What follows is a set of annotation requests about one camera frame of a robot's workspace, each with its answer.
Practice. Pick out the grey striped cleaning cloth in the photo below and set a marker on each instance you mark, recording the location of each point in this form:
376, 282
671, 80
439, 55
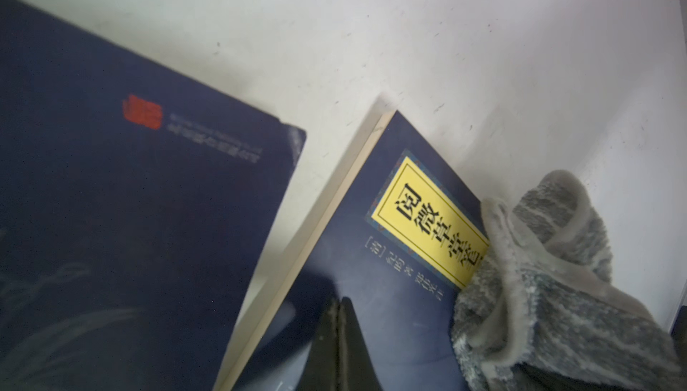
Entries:
542, 313

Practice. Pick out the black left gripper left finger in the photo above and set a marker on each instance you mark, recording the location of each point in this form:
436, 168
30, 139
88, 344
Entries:
320, 370

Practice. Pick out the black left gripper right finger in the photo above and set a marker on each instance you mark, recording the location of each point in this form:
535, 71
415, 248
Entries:
357, 353

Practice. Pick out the blue book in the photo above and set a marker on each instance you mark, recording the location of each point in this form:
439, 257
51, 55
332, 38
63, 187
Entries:
400, 237
135, 204

